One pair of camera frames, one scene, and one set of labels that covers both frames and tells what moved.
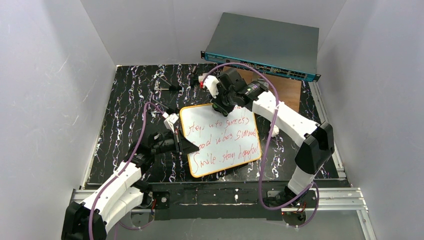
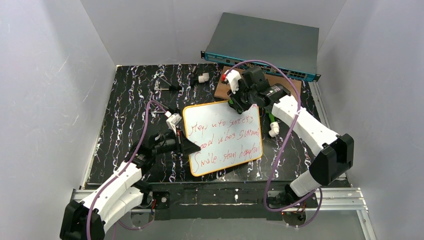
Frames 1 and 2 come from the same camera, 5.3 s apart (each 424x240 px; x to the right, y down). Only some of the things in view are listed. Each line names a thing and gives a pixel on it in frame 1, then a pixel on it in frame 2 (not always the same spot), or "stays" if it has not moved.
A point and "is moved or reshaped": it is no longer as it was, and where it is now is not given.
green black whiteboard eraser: x=217 y=107 is moved or reshaped
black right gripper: x=221 y=104 → x=241 y=100
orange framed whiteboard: x=223 y=141 stays
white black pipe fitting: x=200 y=78 stays
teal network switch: x=274 y=46 stays
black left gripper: x=179 y=141 stays
